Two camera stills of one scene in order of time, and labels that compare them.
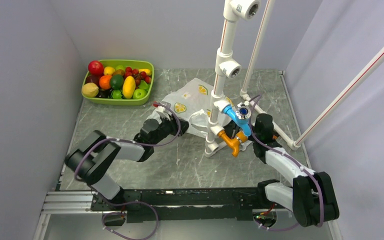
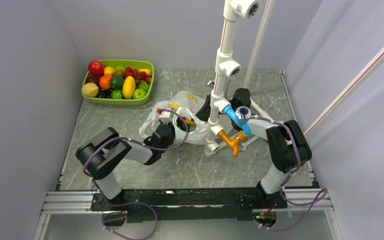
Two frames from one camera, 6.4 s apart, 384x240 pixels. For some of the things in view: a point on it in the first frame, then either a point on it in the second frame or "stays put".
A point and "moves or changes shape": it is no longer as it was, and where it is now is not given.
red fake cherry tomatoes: [138, 76] stays put
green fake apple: [139, 94] stays put
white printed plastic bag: [191, 102] moves or changes shape
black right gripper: [231, 128] to [205, 112]
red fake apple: [95, 67] stays put
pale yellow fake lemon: [90, 89] stays put
